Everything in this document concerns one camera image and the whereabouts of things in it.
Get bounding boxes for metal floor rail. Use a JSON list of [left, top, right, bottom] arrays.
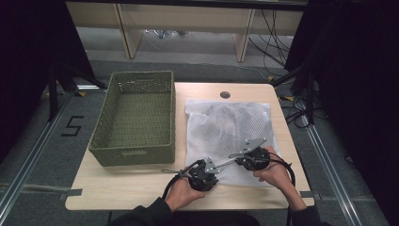
[[0, 93, 74, 218], [300, 114, 364, 226]]

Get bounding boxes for clear plastic wrap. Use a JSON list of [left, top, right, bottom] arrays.
[[144, 29, 190, 40]]

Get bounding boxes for person's dark-clothed body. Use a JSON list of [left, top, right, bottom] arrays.
[[170, 211, 262, 226]]

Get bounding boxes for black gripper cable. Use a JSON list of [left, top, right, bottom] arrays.
[[161, 159, 203, 202], [268, 157, 296, 226]]

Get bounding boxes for person's right hand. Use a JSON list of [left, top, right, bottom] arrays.
[[252, 145, 307, 212]]

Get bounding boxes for black floor cables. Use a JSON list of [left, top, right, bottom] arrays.
[[279, 95, 326, 129]]

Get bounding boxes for light wooden desk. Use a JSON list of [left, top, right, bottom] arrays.
[[66, 0, 305, 63]]

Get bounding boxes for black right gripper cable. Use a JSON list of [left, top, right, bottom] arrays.
[[268, 157, 296, 226]]

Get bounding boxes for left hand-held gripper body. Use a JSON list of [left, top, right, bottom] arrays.
[[187, 157, 220, 193]]

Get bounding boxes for green woven basket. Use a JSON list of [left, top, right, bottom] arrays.
[[88, 70, 176, 168]]

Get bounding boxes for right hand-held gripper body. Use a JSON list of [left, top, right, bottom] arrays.
[[238, 137, 272, 172]]

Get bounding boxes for black curtain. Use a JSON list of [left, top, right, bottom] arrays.
[[0, 0, 96, 165], [283, 0, 399, 226]]

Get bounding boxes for person's left hand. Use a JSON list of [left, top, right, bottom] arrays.
[[164, 177, 206, 214]]

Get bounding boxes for grey tape strip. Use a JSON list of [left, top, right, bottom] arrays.
[[0, 183, 84, 202]]

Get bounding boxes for bundle of hanging black cables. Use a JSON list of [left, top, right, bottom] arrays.
[[248, 8, 292, 69]]

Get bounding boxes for white mesh laundry bag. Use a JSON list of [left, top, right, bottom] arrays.
[[184, 97, 280, 188]]

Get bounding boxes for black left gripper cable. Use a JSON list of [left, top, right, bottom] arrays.
[[161, 159, 203, 202]]

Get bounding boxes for black metal stand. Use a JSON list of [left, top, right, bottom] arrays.
[[270, 66, 317, 126], [46, 61, 108, 122]]

